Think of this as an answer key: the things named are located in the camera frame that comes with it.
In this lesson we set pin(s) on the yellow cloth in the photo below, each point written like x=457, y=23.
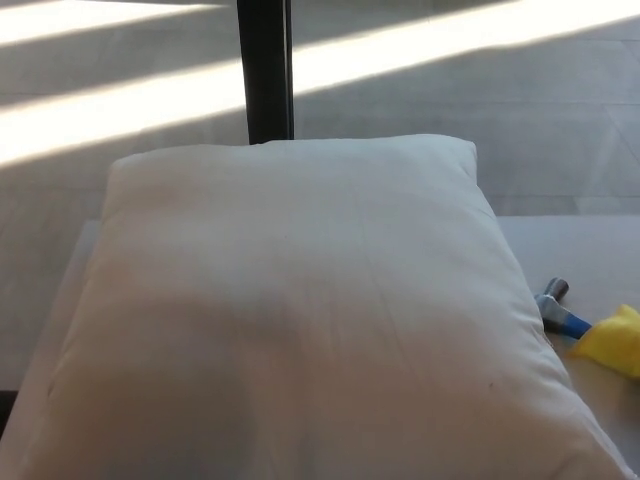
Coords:
x=611, y=345

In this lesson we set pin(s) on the black vertical post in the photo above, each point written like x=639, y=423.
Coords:
x=265, y=70

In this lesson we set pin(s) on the white pillow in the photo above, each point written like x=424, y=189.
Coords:
x=295, y=300

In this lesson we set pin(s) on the black furniture edge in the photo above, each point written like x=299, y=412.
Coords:
x=6, y=415

